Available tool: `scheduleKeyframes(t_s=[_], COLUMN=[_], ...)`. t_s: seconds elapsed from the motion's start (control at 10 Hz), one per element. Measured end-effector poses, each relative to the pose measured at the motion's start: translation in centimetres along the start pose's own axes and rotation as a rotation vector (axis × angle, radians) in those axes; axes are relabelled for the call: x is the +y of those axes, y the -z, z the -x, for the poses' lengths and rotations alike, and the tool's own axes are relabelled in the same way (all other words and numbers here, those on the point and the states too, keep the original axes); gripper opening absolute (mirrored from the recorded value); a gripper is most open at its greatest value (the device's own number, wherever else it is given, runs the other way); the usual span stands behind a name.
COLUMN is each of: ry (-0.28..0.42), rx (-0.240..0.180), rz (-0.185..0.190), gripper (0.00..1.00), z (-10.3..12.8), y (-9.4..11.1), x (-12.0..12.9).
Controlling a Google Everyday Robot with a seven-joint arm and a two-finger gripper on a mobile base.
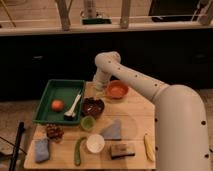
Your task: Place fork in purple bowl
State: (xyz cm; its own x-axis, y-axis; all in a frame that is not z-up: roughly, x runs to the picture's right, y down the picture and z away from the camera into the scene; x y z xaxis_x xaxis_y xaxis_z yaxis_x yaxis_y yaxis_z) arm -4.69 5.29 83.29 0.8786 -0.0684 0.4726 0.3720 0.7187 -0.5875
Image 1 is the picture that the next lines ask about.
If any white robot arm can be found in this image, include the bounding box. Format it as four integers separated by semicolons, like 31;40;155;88
93;51;211;171

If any orange bowl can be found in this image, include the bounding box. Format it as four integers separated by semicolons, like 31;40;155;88
105;80;129;99

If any dark purple bowl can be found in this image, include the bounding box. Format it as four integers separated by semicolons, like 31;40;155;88
82;98;105;119

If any green plastic tray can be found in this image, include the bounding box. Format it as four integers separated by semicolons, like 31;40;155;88
34;79;85;125

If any small green cup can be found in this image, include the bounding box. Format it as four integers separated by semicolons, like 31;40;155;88
80;116;95;132

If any grey triangular cloth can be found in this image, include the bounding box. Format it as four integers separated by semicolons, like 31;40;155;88
101;119;121;140

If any orange tomato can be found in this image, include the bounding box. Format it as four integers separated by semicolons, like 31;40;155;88
51;99;64;112

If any white cup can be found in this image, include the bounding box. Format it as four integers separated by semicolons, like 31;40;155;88
86;134;105;154

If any green box on shelf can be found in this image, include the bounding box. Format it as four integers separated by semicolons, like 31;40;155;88
82;18;112;25

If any brown grape bunch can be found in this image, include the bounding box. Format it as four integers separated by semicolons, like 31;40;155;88
46;124;64;141

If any yellow banana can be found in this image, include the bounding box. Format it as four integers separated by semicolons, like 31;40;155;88
144;134;155;162

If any green cucumber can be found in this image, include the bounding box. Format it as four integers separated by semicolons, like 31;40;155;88
74;137;86;166

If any blue folded cloth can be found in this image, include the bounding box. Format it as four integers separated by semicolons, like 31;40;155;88
35;138;50;163

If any black pole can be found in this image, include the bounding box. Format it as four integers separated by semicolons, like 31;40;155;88
9;122;25;171

